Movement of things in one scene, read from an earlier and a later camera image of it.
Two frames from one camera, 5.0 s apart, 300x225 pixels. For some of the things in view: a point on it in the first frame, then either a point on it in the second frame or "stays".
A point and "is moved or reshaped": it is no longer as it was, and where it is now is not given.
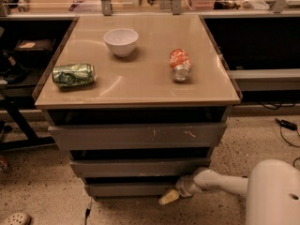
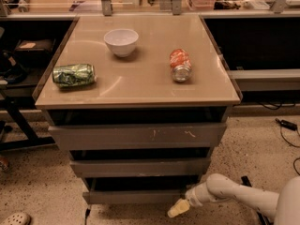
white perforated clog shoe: (17, 218) stays
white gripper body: (184, 185) -> (192, 199)
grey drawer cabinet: (138, 101) stays
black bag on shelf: (34, 52) stays
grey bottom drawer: (129, 189) is moved or reshaped
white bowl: (122, 41) stays
